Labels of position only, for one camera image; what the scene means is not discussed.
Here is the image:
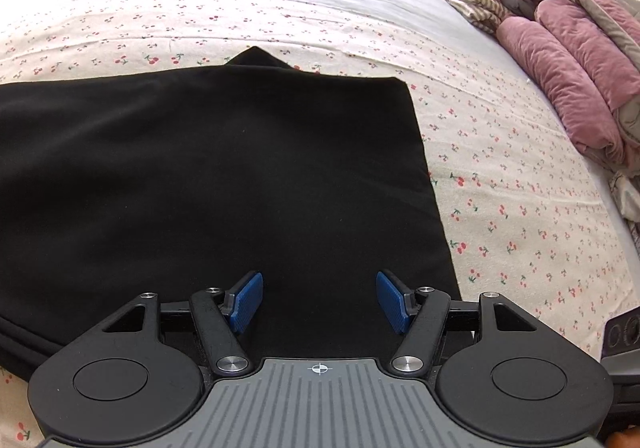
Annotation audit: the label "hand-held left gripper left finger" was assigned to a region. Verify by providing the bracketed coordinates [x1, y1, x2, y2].
[101, 271, 264, 375]

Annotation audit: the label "pink velvet blanket pile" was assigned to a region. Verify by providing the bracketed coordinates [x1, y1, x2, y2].
[496, 0, 640, 169]

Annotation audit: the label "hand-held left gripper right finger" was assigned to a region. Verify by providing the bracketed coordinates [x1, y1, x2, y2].
[375, 270, 540, 374]

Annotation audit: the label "black pants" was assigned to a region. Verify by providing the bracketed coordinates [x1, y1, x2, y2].
[0, 46, 463, 383]

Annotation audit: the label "white crumpled towel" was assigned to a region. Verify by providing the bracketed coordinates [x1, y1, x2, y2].
[607, 172, 640, 251]

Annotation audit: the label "striped folded cloth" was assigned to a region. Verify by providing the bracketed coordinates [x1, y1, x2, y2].
[425, 0, 512, 34]

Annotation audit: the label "cherry print sheet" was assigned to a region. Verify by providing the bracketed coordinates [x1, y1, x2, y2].
[0, 0, 627, 448]

